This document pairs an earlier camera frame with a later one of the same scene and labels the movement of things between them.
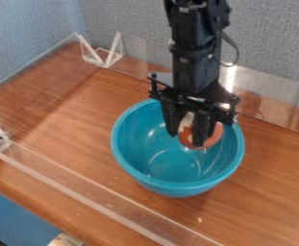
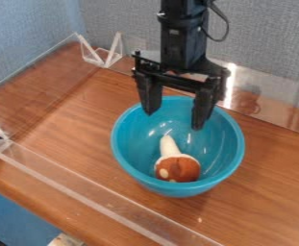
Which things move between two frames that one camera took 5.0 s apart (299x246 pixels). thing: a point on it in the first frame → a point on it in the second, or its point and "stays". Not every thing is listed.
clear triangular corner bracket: x=98 y=56 stays
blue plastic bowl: x=164 y=165 stays
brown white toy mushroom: x=185 y=133 → x=176 y=166
